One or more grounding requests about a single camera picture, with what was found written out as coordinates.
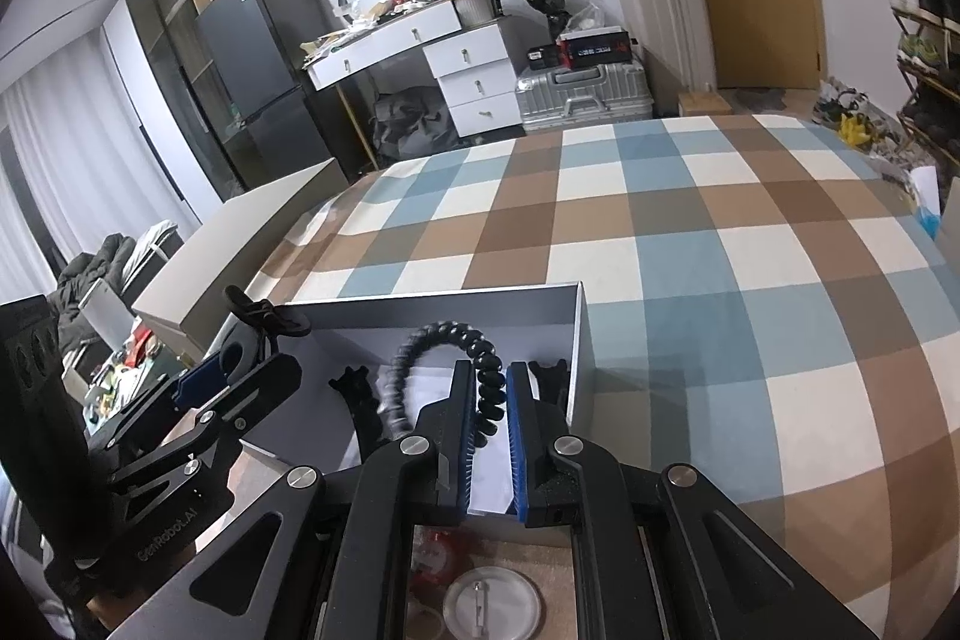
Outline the loose shoes pile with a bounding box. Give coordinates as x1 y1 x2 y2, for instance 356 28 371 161
812 76 880 152

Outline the white round badge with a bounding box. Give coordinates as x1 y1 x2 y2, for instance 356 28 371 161
442 569 542 640

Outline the wooden shoe rack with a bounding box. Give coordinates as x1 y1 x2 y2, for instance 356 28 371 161
870 0 960 165

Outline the grey cardboard box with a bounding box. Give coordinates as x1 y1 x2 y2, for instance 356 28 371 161
217 281 593 522

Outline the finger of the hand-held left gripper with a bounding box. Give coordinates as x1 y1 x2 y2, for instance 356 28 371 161
86 357 239 455
105 351 305 500

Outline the clear plastic bag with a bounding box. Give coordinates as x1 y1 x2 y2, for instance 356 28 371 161
566 2 625 39

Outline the black box with red edge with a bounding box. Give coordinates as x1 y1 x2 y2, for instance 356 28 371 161
558 29 637 72

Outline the white paper sheet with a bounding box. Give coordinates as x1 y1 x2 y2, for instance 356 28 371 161
910 163 943 214

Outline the black hair claw clip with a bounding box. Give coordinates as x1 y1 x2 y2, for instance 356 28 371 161
328 365 392 462
529 357 571 410
223 284 312 377

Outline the red round badge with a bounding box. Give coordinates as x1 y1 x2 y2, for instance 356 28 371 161
412 524 460 573

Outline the black spiral hair tie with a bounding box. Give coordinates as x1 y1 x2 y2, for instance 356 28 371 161
384 320 508 444

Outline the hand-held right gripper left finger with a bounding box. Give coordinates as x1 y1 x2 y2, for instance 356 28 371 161
187 359 475 640

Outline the dark grey fridge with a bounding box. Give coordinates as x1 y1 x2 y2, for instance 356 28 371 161
196 0 355 193

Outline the white suitcase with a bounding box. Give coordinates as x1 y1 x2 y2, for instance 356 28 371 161
611 0 721 118

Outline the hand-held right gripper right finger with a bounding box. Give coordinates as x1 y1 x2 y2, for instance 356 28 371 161
504 359 882 640

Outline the glass door wardrobe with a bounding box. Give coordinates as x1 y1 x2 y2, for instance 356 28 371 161
124 0 252 202

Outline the silver suitcase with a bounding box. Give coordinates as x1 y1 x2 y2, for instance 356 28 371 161
515 61 655 133

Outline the white curtain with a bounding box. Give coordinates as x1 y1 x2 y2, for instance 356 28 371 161
0 21 220 285

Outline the clutter of cosmetics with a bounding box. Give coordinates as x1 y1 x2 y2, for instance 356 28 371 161
302 0 437 65

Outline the flat cardboard box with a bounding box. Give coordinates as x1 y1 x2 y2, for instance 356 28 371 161
678 91 733 118

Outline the dark jacket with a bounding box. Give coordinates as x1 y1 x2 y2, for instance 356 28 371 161
45 233 137 356

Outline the dark grey bag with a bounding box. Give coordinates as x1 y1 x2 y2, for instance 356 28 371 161
370 88 460 163

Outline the white dressing table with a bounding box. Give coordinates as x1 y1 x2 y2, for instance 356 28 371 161
304 0 526 145

